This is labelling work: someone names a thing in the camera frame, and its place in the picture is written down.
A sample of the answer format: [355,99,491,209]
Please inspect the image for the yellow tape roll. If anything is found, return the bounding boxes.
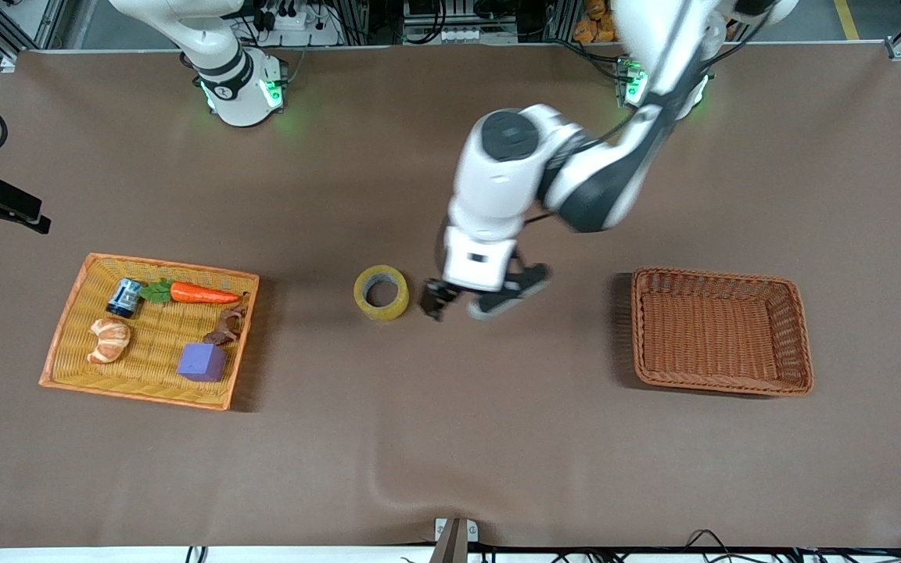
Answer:
[353,264,411,321]

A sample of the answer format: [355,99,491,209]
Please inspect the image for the brown toy lion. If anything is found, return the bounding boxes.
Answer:
[202,292,252,347]

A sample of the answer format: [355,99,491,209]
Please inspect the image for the white power strip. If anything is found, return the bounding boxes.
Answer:
[259,0,346,48]
[404,22,518,45]

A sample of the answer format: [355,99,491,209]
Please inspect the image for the orange toy carrot green leaves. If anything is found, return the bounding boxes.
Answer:
[140,278,242,306]

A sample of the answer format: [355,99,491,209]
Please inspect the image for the blue foam cube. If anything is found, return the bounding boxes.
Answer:
[177,342,228,383]

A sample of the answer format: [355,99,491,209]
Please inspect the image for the brown wicker basket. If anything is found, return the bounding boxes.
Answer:
[630,267,815,398]

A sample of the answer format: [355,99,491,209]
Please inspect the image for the orange objects pile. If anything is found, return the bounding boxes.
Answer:
[573,0,617,45]

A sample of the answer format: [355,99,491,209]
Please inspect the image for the yellow wicker basket orange rim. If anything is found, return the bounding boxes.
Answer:
[38,252,260,411]

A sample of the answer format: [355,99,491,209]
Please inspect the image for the small blue jar black lid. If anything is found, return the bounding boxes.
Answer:
[106,278,143,319]

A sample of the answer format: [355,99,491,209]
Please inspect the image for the toy croissant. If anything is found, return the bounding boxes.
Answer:
[87,317,132,365]

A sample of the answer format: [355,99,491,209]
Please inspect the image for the black mounted device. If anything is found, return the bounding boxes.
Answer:
[0,167,52,236]

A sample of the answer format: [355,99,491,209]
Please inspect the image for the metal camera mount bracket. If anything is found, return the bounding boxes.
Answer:
[433,516,480,563]

